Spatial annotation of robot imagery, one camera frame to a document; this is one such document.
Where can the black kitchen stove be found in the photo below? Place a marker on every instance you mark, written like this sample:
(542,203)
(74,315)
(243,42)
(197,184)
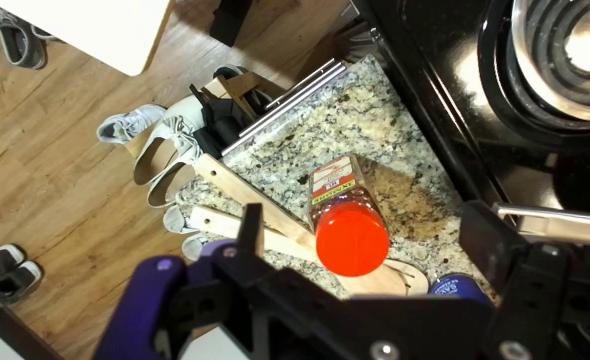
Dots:
(441,101)

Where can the white grey sneaker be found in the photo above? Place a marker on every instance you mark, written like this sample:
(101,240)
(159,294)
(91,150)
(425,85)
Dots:
(131,122)

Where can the white shoe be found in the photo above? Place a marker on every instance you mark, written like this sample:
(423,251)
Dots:
(177,220)
(195,246)

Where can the tan lined slipper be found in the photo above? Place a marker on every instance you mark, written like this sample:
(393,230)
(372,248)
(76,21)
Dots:
(171,187)
(161,157)

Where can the spice jar with red lid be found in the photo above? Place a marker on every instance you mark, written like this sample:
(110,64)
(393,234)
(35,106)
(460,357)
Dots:
(351,240)

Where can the wooden spatula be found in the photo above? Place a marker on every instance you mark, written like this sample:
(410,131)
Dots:
(401,280)
(255,197)

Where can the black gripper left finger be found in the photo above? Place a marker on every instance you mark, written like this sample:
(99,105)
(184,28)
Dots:
(253,230)

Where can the white table top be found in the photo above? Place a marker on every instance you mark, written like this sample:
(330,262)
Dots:
(94,26)

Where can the glass lid with steel rim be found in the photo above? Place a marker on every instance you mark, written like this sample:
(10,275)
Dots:
(554,80)

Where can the black bag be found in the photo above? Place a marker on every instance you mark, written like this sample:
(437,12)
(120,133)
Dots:
(225,117)

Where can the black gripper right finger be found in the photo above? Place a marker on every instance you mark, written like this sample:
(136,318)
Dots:
(491,243)

